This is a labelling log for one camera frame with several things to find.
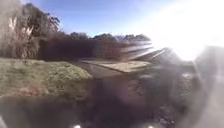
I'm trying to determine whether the grass verge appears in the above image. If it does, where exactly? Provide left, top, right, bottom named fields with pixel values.
left=0, top=57, right=93, bottom=100

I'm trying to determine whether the dark asphalt path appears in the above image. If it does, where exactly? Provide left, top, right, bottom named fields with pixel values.
left=0, top=59, right=224, bottom=128

